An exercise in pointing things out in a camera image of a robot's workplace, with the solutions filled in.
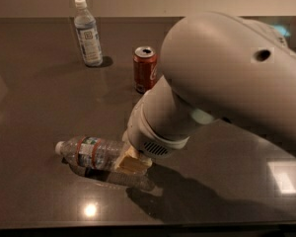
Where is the red coke can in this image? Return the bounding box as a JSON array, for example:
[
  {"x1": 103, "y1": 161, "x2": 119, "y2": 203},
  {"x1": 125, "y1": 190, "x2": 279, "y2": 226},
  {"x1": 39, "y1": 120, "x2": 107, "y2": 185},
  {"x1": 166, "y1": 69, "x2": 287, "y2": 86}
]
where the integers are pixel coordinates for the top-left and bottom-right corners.
[{"x1": 133, "y1": 46, "x2": 157, "y2": 94}]

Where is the upright labelled water bottle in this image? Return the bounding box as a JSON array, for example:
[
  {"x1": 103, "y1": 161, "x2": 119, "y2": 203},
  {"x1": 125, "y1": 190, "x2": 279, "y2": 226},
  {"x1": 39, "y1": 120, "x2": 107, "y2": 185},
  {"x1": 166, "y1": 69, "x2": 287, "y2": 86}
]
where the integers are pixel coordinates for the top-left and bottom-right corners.
[{"x1": 74, "y1": 0, "x2": 103, "y2": 67}]

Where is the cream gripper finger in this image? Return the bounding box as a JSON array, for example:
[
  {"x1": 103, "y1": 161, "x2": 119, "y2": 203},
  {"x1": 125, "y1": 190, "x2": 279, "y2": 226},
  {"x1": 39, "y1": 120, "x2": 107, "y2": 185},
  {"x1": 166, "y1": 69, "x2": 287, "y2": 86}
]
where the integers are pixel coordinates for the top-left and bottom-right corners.
[
  {"x1": 119, "y1": 157, "x2": 152, "y2": 175},
  {"x1": 114, "y1": 147, "x2": 137, "y2": 172}
]

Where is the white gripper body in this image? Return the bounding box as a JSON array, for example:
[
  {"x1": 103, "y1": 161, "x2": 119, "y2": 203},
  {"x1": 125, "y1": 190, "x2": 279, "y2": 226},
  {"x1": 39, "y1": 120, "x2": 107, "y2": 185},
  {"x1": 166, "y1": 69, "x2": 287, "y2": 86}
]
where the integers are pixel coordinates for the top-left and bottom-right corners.
[{"x1": 122, "y1": 96, "x2": 188, "y2": 159}]

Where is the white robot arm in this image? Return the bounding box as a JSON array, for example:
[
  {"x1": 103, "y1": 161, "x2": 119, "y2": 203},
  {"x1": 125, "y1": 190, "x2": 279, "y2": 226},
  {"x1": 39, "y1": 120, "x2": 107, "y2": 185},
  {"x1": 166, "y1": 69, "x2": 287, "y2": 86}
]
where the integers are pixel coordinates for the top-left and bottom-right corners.
[{"x1": 116, "y1": 12, "x2": 296, "y2": 174}]

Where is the clear water bottle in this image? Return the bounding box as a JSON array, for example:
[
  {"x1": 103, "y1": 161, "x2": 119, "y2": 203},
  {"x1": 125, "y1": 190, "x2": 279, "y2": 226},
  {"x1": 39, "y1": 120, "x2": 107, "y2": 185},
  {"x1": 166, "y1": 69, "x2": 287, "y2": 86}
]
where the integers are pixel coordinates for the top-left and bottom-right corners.
[{"x1": 55, "y1": 136, "x2": 126, "y2": 172}]

